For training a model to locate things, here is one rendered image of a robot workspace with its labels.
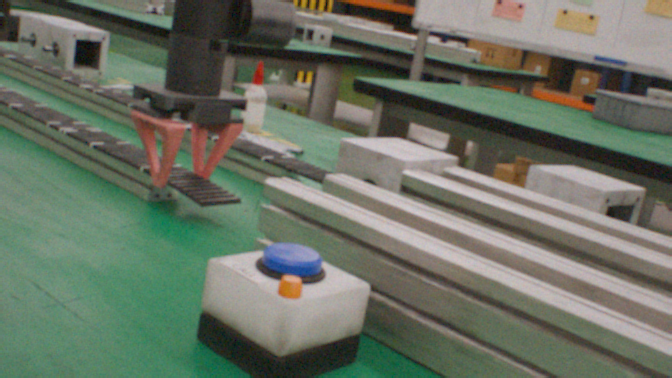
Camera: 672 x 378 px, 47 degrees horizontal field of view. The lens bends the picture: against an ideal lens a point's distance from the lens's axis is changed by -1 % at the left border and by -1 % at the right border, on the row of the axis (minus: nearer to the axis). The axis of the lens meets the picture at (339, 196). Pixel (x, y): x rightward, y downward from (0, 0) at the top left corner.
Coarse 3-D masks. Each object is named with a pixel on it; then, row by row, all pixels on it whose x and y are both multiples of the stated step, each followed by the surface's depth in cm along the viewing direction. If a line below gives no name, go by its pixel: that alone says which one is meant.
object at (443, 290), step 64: (320, 192) 64; (384, 192) 68; (320, 256) 61; (384, 256) 58; (448, 256) 53; (512, 256) 58; (384, 320) 57; (448, 320) 53; (512, 320) 50; (576, 320) 47; (640, 320) 52
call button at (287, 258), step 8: (272, 248) 52; (280, 248) 52; (288, 248) 52; (296, 248) 52; (304, 248) 53; (264, 256) 51; (272, 256) 50; (280, 256) 50; (288, 256) 51; (296, 256) 51; (304, 256) 51; (312, 256) 51; (272, 264) 50; (280, 264) 50; (288, 264) 50; (296, 264) 50; (304, 264) 50; (312, 264) 51; (320, 264) 51; (280, 272) 50; (288, 272) 50; (296, 272) 50; (304, 272) 50; (312, 272) 51
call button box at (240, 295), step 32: (256, 256) 53; (224, 288) 51; (256, 288) 49; (320, 288) 50; (352, 288) 51; (224, 320) 51; (256, 320) 49; (288, 320) 47; (320, 320) 49; (352, 320) 52; (224, 352) 51; (256, 352) 49; (288, 352) 48; (320, 352) 50; (352, 352) 53
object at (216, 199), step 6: (192, 198) 76; (198, 198) 76; (204, 198) 76; (210, 198) 77; (216, 198) 77; (222, 198) 77; (228, 198) 78; (234, 198) 78; (198, 204) 75; (204, 204) 75; (210, 204) 76; (216, 204) 76; (222, 204) 77
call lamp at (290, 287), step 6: (288, 276) 48; (294, 276) 48; (282, 282) 47; (288, 282) 47; (294, 282) 47; (300, 282) 48; (282, 288) 47; (288, 288) 47; (294, 288) 47; (300, 288) 47; (282, 294) 47; (288, 294) 47; (294, 294) 47; (300, 294) 48
